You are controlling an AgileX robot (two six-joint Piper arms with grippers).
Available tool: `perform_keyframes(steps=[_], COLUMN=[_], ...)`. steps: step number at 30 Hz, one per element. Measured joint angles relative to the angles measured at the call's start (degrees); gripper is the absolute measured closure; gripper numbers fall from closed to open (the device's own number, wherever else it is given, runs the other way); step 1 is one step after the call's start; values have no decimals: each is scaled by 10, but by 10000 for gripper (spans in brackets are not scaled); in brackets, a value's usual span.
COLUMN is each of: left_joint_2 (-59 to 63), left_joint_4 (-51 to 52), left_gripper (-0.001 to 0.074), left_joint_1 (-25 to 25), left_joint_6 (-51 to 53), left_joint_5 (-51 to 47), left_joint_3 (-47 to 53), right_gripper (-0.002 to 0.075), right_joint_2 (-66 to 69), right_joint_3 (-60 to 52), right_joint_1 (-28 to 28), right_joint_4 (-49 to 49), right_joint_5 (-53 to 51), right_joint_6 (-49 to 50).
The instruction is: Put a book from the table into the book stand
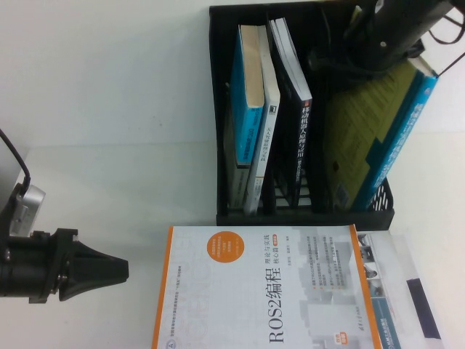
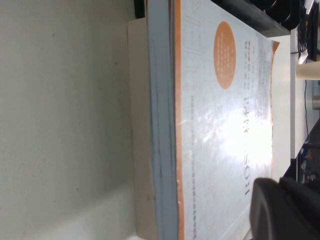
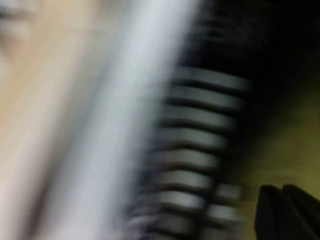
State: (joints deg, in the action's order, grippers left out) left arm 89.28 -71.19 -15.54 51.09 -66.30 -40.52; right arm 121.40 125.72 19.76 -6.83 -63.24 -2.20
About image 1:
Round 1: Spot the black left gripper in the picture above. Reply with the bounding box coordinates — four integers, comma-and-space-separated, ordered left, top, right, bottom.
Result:
0, 228, 130, 303

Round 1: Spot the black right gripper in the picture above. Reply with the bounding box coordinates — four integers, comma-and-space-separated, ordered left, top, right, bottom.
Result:
307, 5, 426, 79

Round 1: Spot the teal hardcover book yellow back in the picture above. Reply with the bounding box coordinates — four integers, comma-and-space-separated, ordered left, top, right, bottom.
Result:
324, 54, 440, 212

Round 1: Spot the white orange ROS2 book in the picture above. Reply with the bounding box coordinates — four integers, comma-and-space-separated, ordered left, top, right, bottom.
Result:
150, 224, 385, 349

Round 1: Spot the black spine robotics book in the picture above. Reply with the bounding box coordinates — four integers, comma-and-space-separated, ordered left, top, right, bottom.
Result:
267, 17, 314, 211

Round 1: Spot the white spine paperback book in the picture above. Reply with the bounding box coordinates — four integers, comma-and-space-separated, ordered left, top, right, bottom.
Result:
243, 25, 283, 216

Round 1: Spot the blue paperback book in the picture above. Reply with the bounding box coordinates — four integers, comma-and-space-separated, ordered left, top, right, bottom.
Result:
231, 24, 267, 169

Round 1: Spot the black plastic book stand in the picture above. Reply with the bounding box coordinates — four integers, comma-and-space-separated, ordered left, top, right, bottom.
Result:
208, 0, 396, 227

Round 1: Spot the white book dark purple patch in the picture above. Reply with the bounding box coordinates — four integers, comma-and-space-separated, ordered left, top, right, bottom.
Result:
377, 229, 445, 349

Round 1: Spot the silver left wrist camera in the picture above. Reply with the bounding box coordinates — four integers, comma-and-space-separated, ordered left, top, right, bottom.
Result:
10, 184, 47, 237

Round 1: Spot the black right camera cable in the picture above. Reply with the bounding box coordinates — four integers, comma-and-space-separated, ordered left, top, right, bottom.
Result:
427, 0, 465, 79

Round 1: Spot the black camera cable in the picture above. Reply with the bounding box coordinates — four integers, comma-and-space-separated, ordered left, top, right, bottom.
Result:
427, 0, 465, 79
0, 127, 32, 196

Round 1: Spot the black left camera cable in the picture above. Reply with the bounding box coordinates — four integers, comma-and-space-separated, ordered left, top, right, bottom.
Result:
0, 127, 32, 196

